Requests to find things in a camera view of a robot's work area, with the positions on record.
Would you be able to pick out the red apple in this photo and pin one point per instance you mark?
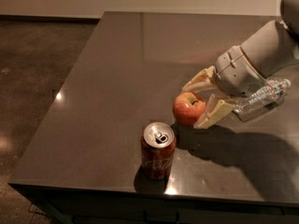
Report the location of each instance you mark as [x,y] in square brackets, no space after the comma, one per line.
[188,107]

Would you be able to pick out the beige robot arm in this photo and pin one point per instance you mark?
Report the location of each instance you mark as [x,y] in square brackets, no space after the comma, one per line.
[274,46]

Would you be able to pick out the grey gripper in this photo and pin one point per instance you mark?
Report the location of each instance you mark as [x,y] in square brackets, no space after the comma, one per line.
[234,71]

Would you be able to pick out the clear plastic water bottle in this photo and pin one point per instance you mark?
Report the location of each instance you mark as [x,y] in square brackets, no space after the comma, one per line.
[273,89]

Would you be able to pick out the red coke can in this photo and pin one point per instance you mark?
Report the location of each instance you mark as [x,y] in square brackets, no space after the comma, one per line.
[158,143]

